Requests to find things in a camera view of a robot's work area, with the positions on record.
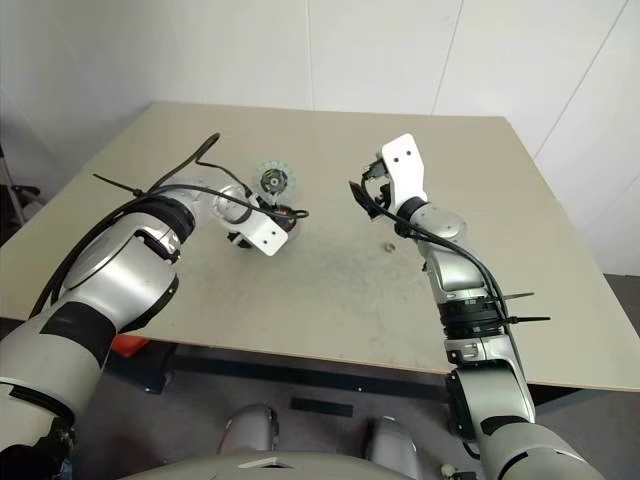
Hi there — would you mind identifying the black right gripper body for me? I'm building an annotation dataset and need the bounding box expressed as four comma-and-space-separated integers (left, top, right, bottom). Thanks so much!
372, 167, 396, 211

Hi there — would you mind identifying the orange object under table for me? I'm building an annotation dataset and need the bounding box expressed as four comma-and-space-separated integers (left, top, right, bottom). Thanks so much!
110, 333, 151, 357

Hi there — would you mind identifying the black rectangular floor strip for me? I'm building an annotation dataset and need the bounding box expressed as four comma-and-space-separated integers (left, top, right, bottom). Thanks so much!
289, 397, 354, 419

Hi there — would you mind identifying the grey rounded shape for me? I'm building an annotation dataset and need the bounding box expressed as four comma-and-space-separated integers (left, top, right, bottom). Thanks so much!
217, 403, 281, 456
367, 415, 426, 480

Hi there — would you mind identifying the grey robot torso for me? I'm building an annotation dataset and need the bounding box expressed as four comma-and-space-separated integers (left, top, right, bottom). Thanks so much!
119, 452, 416, 480

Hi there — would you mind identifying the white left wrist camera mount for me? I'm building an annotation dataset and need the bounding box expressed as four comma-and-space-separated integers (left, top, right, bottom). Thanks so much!
230, 207, 290, 258

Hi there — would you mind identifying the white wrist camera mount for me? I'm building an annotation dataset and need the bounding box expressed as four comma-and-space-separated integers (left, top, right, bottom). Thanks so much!
380, 133, 429, 211
230, 207, 290, 258

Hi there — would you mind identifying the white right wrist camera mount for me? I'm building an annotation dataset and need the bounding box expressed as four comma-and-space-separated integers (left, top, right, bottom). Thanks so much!
380, 133, 429, 211

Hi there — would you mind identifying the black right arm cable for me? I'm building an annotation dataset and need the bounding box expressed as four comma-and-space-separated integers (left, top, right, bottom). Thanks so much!
362, 177, 521, 351

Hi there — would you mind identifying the black table frame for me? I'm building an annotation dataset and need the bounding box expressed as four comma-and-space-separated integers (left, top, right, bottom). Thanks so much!
104, 339, 640, 416

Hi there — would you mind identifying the dark chair frame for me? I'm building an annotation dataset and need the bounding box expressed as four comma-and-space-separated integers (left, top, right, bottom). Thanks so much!
0, 144, 41, 221

